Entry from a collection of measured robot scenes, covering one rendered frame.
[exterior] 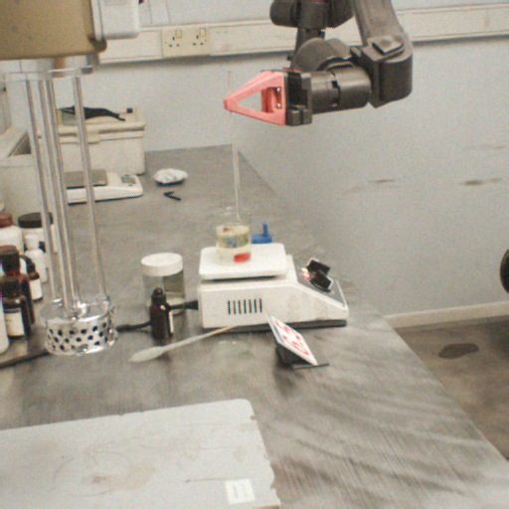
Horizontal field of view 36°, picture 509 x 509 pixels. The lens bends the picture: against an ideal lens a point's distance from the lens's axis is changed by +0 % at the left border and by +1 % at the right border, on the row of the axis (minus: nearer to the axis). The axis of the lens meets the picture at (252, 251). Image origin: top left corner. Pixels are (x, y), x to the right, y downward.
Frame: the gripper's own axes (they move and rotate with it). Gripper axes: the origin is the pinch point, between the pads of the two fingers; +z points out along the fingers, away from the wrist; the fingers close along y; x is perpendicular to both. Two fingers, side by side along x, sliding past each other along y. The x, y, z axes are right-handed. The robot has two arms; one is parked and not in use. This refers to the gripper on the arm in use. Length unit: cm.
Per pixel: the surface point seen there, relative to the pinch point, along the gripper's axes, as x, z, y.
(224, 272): 21.3, 4.3, 3.7
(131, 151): 24, -16, -108
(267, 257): 21.3, -3.2, 1.6
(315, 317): 28.3, -6.2, 9.0
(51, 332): 13.8, 30.8, 29.2
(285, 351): 28.0, 2.2, 16.7
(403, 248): 73, -113, -122
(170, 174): 28, -20, -90
